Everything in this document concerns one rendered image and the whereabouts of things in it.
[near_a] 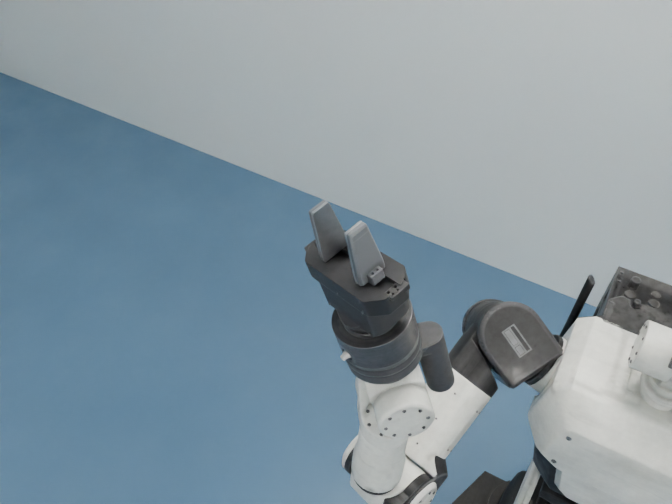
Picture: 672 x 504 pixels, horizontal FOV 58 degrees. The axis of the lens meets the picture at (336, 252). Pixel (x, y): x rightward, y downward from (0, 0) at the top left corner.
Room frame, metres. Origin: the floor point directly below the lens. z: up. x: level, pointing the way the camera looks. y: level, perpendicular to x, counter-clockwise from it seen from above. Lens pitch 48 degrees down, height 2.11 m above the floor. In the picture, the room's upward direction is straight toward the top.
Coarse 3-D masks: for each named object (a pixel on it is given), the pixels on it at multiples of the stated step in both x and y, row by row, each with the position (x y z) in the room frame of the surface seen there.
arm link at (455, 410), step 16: (464, 384) 0.45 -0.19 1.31; (432, 400) 0.44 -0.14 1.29; (448, 400) 0.43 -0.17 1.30; (464, 400) 0.43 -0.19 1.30; (480, 400) 0.43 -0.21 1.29; (448, 416) 0.41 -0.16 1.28; (464, 416) 0.41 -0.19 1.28; (432, 432) 0.39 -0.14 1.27; (448, 432) 0.40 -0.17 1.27; (464, 432) 0.41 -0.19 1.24; (352, 448) 0.38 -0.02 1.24; (416, 448) 0.38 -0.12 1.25; (432, 448) 0.38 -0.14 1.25; (448, 448) 0.38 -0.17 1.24; (416, 464) 0.37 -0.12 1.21; (432, 464) 0.36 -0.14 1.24; (432, 480) 0.34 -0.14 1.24; (416, 496) 0.31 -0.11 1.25; (432, 496) 0.32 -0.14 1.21
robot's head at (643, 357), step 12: (648, 324) 0.44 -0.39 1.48; (660, 324) 0.44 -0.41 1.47; (648, 336) 0.42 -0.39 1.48; (660, 336) 0.42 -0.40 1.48; (636, 348) 0.42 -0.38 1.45; (648, 348) 0.41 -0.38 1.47; (660, 348) 0.41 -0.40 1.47; (636, 360) 0.40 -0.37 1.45; (648, 360) 0.40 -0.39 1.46; (660, 360) 0.40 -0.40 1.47; (648, 372) 0.39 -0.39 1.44; (660, 372) 0.39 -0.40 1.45; (648, 384) 0.40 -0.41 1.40; (660, 384) 0.39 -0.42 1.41; (660, 396) 0.38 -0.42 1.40
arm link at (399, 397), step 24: (432, 336) 0.38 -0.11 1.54; (408, 360) 0.34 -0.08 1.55; (432, 360) 0.36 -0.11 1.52; (384, 384) 0.34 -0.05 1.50; (408, 384) 0.34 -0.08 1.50; (432, 384) 0.36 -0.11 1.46; (384, 408) 0.32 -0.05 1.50; (408, 408) 0.31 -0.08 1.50; (432, 408) 0.32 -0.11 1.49; (384, 432) 0.30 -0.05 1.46; (408, 432) 0.31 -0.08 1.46
